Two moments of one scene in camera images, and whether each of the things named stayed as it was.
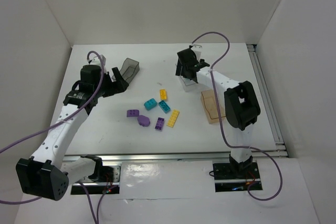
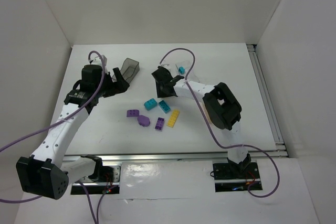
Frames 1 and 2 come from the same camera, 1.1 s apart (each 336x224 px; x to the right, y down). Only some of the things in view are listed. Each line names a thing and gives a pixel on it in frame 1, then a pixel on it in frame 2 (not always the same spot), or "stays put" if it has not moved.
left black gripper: [115, 83] stays put
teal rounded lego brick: [150, 104] stays put
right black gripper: [185, 64] to [163, 85]
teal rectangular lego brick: [164, 106] stays put
